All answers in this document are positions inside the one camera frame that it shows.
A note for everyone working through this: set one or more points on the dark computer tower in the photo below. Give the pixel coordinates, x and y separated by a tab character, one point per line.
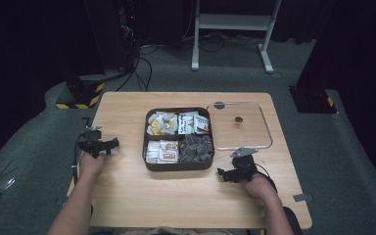
124	29

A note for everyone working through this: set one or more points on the pile of yellow white packets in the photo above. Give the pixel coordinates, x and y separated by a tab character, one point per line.
161	124

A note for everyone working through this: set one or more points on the grey tape piece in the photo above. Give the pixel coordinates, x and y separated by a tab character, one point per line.
303	197

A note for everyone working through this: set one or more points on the person's beige clothing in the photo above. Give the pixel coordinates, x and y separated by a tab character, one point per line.
176	231

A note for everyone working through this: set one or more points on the pile of white orange packets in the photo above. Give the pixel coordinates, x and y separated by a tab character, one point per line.
163	151

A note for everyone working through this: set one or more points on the clear square lid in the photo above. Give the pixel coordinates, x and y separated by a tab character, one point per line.
241	135

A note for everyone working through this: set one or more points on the person's left hand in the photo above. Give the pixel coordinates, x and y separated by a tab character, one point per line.
91	164

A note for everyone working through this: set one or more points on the pile of dark wrapped snacks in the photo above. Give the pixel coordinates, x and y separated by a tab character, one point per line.
196	149

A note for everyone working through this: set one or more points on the person's right hand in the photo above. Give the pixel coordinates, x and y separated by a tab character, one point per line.
259	187

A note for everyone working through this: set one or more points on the brown compartment snack box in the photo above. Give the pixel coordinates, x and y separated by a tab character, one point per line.
178	166

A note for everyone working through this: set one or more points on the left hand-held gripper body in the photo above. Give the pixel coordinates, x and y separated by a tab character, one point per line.
91	143

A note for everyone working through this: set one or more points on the pile of white printed packets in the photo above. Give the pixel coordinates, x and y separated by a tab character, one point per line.
192	124

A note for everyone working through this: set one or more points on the white metal desk frame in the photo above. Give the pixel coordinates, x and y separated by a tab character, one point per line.
231	22

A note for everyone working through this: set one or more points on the black yellow striped stand base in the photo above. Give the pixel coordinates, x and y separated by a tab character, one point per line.
84	93

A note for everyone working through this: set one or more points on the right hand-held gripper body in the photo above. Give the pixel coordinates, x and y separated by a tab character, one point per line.
244	164

